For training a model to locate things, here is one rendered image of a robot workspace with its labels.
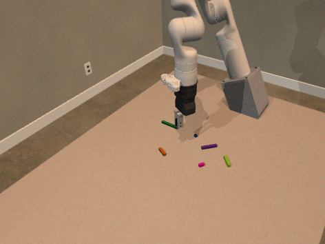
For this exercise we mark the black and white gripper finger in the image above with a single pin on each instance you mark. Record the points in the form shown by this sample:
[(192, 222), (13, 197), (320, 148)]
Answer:
[(175, 114), (179, 120)]

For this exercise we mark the orange rod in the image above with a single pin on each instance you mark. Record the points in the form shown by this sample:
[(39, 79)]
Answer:
[(162, 151)]

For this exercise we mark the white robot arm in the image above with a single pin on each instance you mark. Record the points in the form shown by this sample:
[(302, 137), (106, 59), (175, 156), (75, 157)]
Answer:
[(192, 28)]

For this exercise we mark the purple rod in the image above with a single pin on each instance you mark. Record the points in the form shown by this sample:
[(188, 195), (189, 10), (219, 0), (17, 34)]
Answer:
[(208, 146)]

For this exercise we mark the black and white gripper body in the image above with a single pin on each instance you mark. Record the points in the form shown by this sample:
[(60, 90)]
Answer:
[(184, 86)]

